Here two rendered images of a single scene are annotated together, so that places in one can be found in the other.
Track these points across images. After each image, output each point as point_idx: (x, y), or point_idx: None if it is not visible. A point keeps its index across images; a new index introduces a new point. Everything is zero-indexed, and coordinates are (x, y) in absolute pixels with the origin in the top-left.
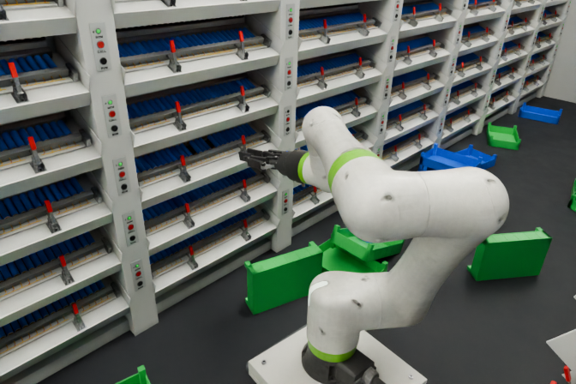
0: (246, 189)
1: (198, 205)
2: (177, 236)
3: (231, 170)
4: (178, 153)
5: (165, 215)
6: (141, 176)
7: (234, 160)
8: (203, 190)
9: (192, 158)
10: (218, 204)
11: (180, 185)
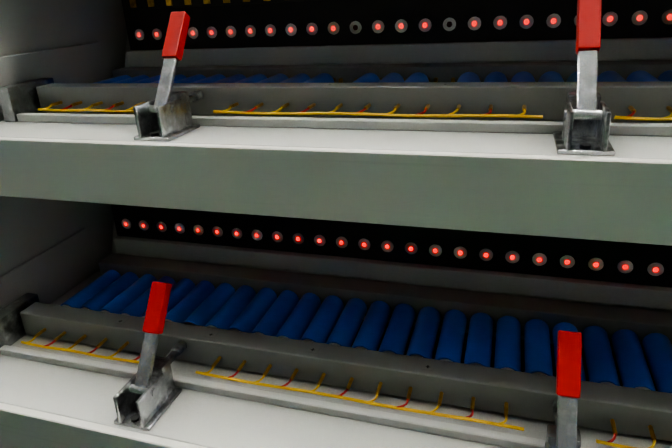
0: (574, 410)
1: (267, 359)
2: (45, 415)
3: (429, 181)
4: (269, 82)
5: (117, 320)
6: (56, 85)
7: (487, 144)
8: (362, 327)
9: (277, 85)
10: (361, 413)
11: (110, 141)
